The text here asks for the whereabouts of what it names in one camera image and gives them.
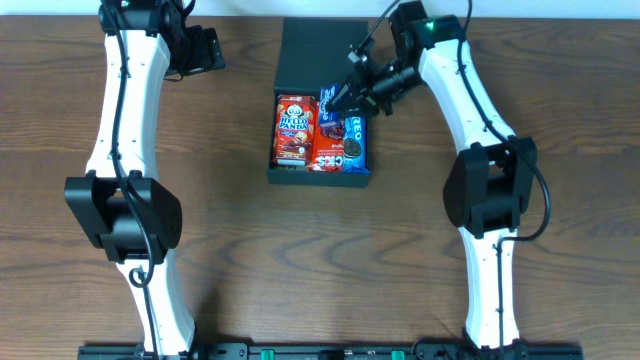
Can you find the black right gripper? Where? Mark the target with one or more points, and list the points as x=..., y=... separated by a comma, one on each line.
x=364, y=88

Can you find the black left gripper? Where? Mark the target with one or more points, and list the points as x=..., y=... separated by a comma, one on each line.
x=201, y=59

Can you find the blue cookie pack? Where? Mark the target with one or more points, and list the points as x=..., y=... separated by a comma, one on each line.
x=355, y=145

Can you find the black box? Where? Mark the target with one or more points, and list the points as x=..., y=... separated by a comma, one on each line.
x=314, y=53

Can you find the red Hello Panda pack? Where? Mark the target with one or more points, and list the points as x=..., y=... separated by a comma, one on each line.
x=294, y=129

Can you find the red Hacks candy bag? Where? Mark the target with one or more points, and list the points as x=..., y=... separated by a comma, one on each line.
x=328, y=149

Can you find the small blue stick pack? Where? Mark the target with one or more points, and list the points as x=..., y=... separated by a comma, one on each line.
x=327, y=118

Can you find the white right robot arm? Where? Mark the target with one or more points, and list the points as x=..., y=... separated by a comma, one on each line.
x=495, y=195

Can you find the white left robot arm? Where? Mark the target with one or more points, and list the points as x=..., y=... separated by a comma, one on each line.
x=119, y=202

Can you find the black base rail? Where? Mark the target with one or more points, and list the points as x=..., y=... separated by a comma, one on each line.
x=423, y=351

